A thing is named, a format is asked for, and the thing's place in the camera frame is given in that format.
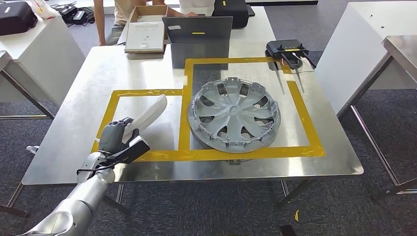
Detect steel workbench with hubcap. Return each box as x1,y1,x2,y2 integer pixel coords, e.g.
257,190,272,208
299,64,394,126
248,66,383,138
0,5,365,218

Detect black chargers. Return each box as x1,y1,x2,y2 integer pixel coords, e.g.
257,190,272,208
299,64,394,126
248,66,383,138
58,4,96,26

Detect clear plastic bag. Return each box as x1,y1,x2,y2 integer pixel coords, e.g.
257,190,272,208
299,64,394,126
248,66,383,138
30,0,61,20

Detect white curved plastic part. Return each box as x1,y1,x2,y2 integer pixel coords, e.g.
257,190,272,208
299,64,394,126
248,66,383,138
121,94,168,144

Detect black robot body part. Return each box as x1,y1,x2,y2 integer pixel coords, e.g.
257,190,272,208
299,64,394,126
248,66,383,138
279,224,298,236

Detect black router with antennas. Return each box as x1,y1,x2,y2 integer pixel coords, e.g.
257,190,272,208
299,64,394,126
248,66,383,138
265,38,318,95

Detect steel table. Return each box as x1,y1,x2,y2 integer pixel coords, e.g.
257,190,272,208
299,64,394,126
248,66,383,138
0,50,55,121

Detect white foam box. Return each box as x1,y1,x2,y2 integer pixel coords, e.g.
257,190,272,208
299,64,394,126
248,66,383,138
124,21,166,54

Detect dark grey laptop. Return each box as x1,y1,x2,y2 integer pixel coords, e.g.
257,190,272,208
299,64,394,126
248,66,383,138
161,15,234,45

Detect steel workbench with tape square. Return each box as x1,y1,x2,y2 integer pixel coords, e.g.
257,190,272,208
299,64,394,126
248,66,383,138
336,34,417,202

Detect black carry case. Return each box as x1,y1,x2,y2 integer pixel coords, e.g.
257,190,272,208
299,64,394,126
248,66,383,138
211,0,256,30
0,1,39,37

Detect brown cardboard box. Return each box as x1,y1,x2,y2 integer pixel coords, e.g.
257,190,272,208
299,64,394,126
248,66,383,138
124,4,179,55

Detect silver wheel hubcap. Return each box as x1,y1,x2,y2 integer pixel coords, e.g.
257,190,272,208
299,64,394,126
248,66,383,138
188,77,281,154

